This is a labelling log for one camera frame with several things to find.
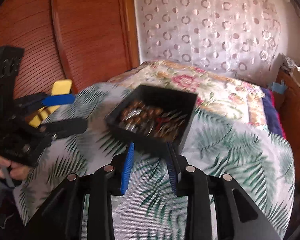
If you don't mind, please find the red beaded string bracelet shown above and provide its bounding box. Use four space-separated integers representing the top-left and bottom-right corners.
154 115 180 140

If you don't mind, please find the black square jewelry box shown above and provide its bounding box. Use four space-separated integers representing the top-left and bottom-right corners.
105 85 198 155

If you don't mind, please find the left hand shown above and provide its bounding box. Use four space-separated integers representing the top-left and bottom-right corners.
0 156 32 180

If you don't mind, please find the palm leaf print cloth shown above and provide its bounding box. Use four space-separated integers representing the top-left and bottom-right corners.
13 83 295 239

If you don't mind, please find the wooden wardrobe door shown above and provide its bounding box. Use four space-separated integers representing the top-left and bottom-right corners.
0 0 140 98

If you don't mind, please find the floral bedspread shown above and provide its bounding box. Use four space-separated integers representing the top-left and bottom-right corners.
109 60 267 128

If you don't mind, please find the blue blanket edge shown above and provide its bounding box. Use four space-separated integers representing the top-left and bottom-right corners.
261 87 286 138

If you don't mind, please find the wooden side cabinet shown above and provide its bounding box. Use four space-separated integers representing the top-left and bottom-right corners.
276 70 300 182

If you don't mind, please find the sheer circle pattern curtain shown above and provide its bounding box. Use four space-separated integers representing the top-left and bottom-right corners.
134 0 281 75

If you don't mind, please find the brown wooden bead bracelet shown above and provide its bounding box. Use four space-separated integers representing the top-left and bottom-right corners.
120 100 166 131

